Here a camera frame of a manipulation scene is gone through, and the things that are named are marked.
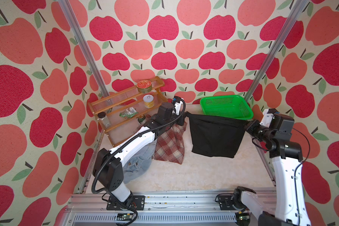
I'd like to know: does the green snack packet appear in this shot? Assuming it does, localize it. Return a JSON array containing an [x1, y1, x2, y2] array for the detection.
[[119, 107, 138, 119]]

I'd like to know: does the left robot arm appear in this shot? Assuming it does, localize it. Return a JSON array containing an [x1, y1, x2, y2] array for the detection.
[[91, 97, 186, 202]]

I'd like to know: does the black-cap spice jar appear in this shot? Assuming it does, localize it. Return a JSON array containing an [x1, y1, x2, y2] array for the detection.
[[98, 112, 111, 128]]

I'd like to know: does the red-lid tin can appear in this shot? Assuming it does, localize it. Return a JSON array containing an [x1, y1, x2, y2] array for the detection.
[[137, 80, 153, 94]]

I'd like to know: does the right aluminium corner post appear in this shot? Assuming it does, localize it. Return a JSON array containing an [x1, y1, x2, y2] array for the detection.
[[244, 0, 310, 102]]

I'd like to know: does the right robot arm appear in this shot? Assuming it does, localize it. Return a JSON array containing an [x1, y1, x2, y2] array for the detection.
[[232, 108, 311, 226]]

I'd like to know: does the green plastic basket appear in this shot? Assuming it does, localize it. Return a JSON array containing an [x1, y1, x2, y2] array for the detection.
[[200, 95, 254, 120]]

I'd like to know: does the black skirt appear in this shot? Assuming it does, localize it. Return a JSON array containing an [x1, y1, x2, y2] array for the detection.
[[186, 112, 248, 158]]

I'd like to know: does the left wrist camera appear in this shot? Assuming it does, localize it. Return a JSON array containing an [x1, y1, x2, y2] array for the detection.
[[172, 96, 183, 115]]

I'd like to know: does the light denim skirt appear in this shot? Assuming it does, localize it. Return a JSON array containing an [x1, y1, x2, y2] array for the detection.
[[123, 140, 157, 184]]

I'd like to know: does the aluminium corner post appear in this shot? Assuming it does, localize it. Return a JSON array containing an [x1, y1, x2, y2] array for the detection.
[[244, 0, 310, 102], [58, 0, 109, 97]]

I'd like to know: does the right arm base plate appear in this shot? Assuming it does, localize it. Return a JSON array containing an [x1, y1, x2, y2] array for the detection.
[[215, 193, 243, 211]]

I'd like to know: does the wooden two-tier shelf rack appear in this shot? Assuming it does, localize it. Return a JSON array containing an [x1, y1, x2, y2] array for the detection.
[[89, 76, 167, 147]]

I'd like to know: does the left aluminium corner post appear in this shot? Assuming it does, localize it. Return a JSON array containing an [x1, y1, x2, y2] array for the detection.
[[58, 0, 109, 97]]

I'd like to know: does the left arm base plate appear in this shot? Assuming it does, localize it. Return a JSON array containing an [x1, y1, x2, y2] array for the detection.
[[106, 195, 146, 211]]

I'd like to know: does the red plaid skirt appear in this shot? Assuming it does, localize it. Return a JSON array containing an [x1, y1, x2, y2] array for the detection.
[[152, 122, 187, 165]]

